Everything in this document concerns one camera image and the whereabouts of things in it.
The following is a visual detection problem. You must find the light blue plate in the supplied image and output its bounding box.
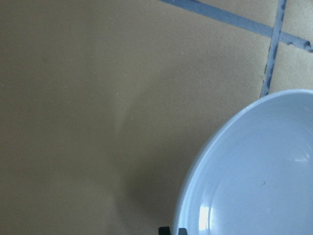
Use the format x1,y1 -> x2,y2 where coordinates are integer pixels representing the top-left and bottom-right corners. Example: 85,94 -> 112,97
172,90 -> 313,235

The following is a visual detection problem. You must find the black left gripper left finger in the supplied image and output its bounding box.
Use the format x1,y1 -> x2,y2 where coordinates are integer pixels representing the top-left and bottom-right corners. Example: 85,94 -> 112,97
158,226 -> 170,235

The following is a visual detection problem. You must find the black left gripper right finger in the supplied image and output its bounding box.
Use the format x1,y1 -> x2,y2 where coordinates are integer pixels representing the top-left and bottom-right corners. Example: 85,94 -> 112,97
178,228 -> 187,235

